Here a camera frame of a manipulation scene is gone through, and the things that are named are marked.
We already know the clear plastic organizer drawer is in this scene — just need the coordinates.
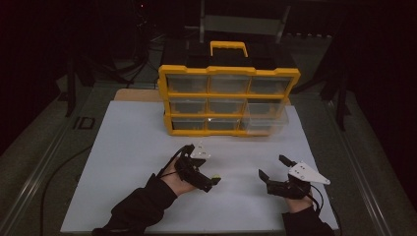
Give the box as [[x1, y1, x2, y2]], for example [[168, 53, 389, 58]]
[[244, 97, 290, 136]]

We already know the person's left hand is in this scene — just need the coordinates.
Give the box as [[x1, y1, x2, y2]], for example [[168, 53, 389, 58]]
[[161, 157, 199, 198]]

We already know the white table cover sheet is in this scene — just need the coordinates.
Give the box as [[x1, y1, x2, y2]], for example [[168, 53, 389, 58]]
[[60, 99, 339, 234]]

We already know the black floor stand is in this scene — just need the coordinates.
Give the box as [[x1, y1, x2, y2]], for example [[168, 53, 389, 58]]
[[294, 32, 353, 132], [63, 55, 99, 118]]

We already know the person's right hand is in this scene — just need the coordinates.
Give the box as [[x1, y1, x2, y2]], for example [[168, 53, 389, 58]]
[[284, 194, 315, 214]]

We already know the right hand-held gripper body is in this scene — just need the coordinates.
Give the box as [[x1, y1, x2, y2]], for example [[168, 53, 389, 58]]
[[267, 160, 331, 201]]

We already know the black tripod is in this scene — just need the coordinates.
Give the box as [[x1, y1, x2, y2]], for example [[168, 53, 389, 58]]
[[129, 0, 159, 88]]

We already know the black floor cable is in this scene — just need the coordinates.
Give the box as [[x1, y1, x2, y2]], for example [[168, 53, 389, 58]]
[[38, 145, 93, 236]]

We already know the set of clear drawers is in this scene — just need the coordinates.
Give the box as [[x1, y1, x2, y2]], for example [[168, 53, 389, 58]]
[[165, 74, 293, 132]]

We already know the hand-held gripper black cable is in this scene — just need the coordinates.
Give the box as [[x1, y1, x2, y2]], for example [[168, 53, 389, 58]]
[[308, 184, 327, 214], [156, 145, 195, 180]]

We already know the right hand-held gripper black cable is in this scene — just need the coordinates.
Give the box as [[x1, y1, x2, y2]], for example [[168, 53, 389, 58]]
[[308, 184, 327, 214]]

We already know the left hand-held gripper black cable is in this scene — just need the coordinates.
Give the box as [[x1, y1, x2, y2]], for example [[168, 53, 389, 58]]
[[156, 145, 195, 180]]

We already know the aluminium floor rail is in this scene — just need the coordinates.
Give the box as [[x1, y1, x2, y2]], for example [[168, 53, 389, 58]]
[[323, 94, 417, 236], [0, 82, 99, 236]]

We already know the yellow black drawer organizer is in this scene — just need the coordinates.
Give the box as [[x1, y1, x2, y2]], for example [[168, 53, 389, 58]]
[[157, 40, 302, 138]]

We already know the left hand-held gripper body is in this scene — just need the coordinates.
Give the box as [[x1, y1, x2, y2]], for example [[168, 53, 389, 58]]
[[174, 141, 211, 190]]

